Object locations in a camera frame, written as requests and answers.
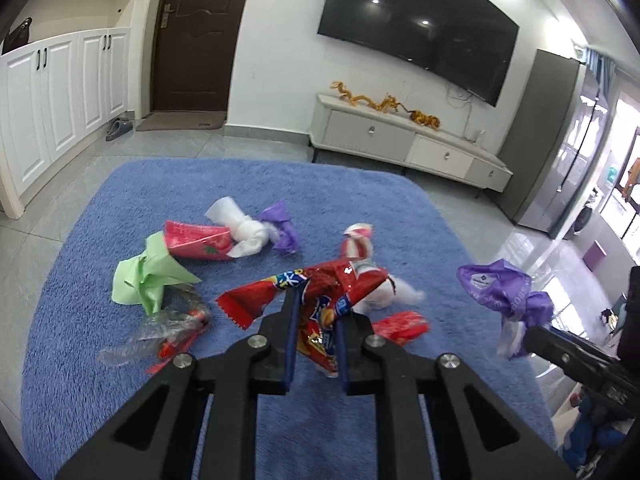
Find purple plastic wrapper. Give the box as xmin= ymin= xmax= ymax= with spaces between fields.
xmin=457 ymin=259 xmax=554 ymax=360

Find green plastic wrapper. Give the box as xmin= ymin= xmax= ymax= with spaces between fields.
xmin=112 ymin=232 xmax=201 ymax=315

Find red snack chip bag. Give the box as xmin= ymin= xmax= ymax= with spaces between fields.
xmin=216 ymin=258 xmax=395 ymax=377

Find right blue gloved hand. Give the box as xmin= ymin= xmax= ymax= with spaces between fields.
xmin=559 ymin=390 xmax=634 ymax=472

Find small red wrapper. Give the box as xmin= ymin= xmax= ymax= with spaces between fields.
xmin=372 ymin=311 xmax=430 ymax=346

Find clear plastic bottle wrapper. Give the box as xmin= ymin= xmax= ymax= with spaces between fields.
xmin=96 ymin=285 xmax=213 ymax=375

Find purple stool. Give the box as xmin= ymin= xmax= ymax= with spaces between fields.
xmin=582 ymin=240 xmax=608 ymax=272

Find white crumpled plastic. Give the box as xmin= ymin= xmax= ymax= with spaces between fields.
xmin=352 ymin=276 xmax=425 ymax=314

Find blue fuzzy bed blanket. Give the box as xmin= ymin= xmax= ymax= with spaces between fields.
xmin=21 ymin=158 xmax=555 ymax=479

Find red pink snack packet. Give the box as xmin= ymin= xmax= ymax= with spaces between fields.
xmin=164 ymin=220 xmax=234 ymax=261

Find red white crumpled wrapper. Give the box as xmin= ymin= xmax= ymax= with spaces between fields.
xmin=341 ymin=222 xmax=373 ymax=260

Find white tissue wad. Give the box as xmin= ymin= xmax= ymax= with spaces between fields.
xmin=205 ymin=196 xmax=270 ymax=259

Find small purple wrapper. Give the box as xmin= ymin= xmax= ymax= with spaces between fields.
xmin=258 ymin=200 xmax=300 ymax=255

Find grey refrigerator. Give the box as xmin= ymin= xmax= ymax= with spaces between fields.
xmin=495 ymin=50 xmax=608 ymax=237

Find brown door mat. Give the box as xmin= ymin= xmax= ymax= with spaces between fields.
xmin=136 ymin=110 xmax=227 ymax=131

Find white TV cabinet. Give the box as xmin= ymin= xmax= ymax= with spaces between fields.
xmin=309 ymin=94 xmax=512 ymax=193

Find grey slippers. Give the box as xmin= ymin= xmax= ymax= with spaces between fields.
xmin=105 ymin=117 xmax=134 ymax=142

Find golden dragon ornament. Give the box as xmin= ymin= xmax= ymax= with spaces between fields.
xmin=330 ymin=80 xmax=442 ymax=131

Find dark brown door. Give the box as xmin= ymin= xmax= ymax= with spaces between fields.
xmin=152 ymin=0 xmax=246 ymax=112

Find black handbag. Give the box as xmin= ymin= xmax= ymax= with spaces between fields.
xmin=1 ymin=16 xmax=32 ymax=55

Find white wall cabinets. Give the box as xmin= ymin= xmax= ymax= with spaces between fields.
xmin=1 ymin=0 xmax=134 ymax=218

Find black wall television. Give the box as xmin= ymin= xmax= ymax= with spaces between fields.
xmin=318 ymin=0 xmax=518 ymax=106

